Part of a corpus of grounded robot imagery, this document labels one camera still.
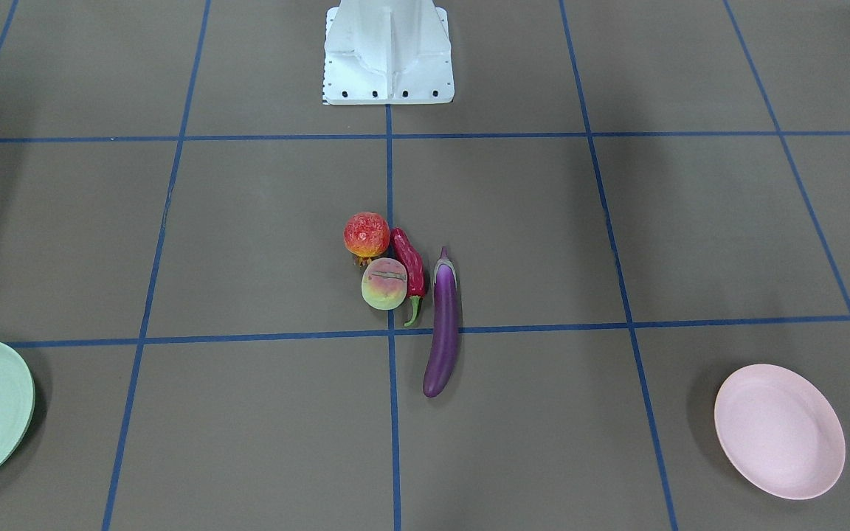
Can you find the red chili pepper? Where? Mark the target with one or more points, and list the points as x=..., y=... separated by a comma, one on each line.
x=411, y=259

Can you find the red pomegranate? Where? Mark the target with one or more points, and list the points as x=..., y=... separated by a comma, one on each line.
x=367, y=237

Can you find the yellow pink peach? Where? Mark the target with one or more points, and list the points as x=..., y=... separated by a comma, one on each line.
x=384, y=284

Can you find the purple eggplant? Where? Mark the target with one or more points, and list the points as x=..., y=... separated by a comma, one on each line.
x=445, y=328

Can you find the pink plate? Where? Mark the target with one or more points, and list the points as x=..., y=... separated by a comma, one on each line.
x=779, y=432

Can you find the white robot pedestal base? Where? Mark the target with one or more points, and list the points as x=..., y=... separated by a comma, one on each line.
x=387, y=53

